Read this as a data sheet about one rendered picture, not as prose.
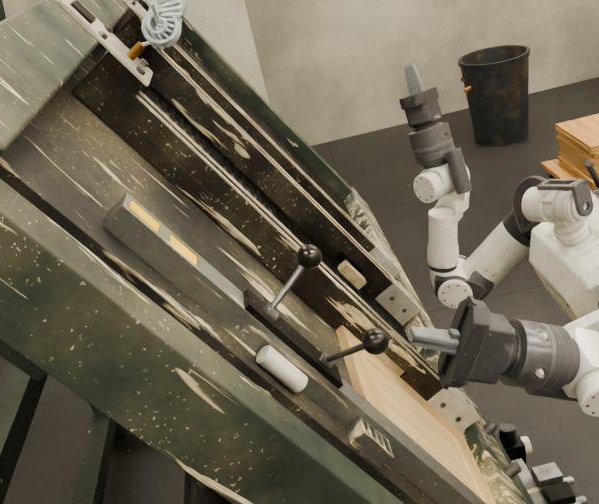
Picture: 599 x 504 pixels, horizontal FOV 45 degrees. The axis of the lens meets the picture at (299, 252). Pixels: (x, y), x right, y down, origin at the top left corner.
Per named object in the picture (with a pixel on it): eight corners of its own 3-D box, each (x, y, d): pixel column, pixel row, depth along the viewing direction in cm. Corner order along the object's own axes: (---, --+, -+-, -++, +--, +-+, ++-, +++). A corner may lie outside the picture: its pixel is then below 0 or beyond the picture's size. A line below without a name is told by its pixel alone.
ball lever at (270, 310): (278, 328, 104) (331, 255, 107) (259, 312, 102) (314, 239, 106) (267, 325, 107) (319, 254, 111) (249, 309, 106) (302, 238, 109)
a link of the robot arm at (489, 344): (484, 320, 87) (573, 335, 90) (459, 283, 96) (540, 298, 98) (450, 405, 92) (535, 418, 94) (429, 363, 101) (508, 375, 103)
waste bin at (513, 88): (547, 138, 548) (541, 52, 520) (477, 155, 549) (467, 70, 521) (521, 119, 597) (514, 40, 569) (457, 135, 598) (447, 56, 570)
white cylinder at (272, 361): (255, 365, 101) (294, 397, 104) (270, 352, 101) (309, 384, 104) (254, 353, 104) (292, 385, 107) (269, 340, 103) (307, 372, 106)
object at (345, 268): (358, 290, 191) (367, 283, 191) (338, 271, 188) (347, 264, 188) (356, 285, 194) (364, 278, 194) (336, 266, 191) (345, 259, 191)
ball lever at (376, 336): (323, 380, 110) (391, 356, 101) (306, 365, 108) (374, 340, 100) (329, 360, 112) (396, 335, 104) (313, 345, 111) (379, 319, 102)
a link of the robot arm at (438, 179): (432, 142, 166) (446, 190, 168) (399, 156, 160) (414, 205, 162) (469, 134, 156) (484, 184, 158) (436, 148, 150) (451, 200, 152)
